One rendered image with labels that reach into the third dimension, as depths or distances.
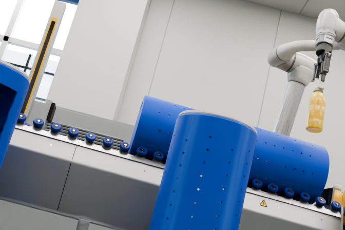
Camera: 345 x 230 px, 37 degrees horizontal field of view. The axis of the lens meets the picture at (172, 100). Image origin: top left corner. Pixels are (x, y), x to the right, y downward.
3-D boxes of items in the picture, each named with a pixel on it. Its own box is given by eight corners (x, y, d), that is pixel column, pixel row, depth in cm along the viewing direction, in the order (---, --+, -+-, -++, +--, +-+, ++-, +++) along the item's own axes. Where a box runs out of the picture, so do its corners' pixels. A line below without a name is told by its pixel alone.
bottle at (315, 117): (304, 125, 230) (309, 88, 238) (307, 131, 236) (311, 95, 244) (321, 126, 227) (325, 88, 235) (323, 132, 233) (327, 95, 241)
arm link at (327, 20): (322, 28, 246) (346, 37, 248) (325, 1, 253) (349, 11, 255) (310, 38, 256) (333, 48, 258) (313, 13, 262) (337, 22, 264)
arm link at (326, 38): (321, 30, 247) (320, 40, 245) (339, 36, 248) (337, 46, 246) (312, 38, 255) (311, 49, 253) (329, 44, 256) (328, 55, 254)
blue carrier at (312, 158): (124, 161, 243) (139, 107, 254) (299, 210, 252) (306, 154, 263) (132, 146, 217) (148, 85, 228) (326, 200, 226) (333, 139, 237)
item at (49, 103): (37, 136, 231) (48, 104, 236) (46, 139, 232) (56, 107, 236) (35, 132, 222) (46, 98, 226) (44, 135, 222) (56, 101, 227)
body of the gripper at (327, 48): (312, 49, 253) (310, 65, 249) (321, 40, 245) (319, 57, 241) (327, 53, 254) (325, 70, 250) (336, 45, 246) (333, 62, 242)
